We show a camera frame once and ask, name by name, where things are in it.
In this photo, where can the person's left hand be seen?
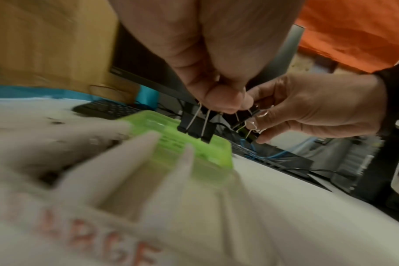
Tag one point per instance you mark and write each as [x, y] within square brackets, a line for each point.
[212, 46]

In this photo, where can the person's right hand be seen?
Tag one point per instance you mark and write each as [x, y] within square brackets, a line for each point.
[324, 104]

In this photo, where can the black binder clip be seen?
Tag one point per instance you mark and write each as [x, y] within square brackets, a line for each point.
[196, 127]
[254, 110]

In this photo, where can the brown cardboard box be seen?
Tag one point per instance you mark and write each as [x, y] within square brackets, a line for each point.
[48, 39]

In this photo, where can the black mini desktop computer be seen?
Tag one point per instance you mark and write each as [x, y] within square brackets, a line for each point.
[360, 161]

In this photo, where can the black computer monitor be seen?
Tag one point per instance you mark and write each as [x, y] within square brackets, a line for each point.
[137, 59]

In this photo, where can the orange fabric sheet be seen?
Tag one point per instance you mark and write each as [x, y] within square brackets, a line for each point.
[357, 31]

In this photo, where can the black keyboard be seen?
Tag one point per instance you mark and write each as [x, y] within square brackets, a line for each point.
[104, 109]

